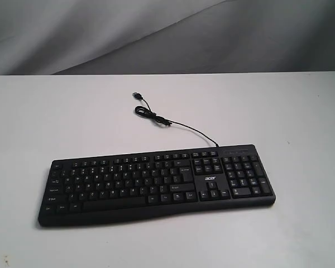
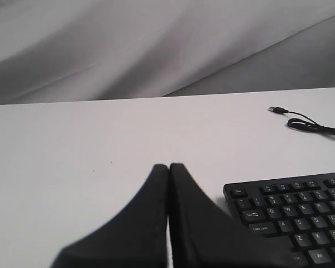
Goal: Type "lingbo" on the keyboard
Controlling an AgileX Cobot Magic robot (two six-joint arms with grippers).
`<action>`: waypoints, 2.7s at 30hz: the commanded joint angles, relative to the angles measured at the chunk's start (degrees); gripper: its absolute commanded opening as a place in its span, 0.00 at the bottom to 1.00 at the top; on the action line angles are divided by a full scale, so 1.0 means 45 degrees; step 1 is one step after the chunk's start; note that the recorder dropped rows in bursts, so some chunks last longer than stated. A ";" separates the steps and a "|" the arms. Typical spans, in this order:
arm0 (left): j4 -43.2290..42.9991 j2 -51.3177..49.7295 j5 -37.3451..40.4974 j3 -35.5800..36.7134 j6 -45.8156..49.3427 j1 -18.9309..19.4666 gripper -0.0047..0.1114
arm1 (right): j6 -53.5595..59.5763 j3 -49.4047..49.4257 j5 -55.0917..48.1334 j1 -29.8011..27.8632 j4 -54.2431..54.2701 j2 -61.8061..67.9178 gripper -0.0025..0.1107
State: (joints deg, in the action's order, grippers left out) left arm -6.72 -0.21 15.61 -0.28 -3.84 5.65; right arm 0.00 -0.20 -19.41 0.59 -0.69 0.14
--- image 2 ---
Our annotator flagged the black USB cable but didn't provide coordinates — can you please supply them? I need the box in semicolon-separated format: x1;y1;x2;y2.
267;106;335;142

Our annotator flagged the grey backdrop cloth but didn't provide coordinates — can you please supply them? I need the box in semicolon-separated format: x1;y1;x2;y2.
0;1;335;104

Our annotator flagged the black computer keyboard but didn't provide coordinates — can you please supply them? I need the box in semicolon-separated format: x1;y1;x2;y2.
223;173;335;267

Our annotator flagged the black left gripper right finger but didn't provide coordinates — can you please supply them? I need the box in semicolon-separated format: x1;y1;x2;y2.
169;163;296;267

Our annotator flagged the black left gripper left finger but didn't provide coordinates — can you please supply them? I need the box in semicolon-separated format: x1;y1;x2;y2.
52;164;168;267

